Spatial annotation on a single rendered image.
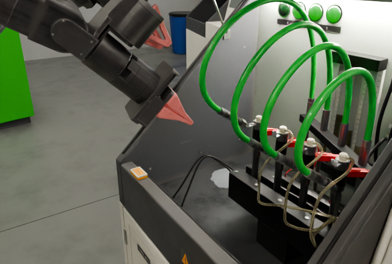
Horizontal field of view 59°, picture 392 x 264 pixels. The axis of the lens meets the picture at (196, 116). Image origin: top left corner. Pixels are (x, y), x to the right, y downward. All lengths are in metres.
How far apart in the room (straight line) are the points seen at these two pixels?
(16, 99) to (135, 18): 3.54
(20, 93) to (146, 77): 3.50
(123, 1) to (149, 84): 0.12
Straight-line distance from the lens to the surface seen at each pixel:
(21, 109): 4.05
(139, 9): 0.50
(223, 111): 0.80
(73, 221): 2.49
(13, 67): 3.93
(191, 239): 0.81
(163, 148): 1.14
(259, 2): 0.81
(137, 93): 0.53
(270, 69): 1.24
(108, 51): 0.51
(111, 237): 2.31
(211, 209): 1.08
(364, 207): 0.68
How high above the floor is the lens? 1.48
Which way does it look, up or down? 22 degrees down
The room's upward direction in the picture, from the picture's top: straight up
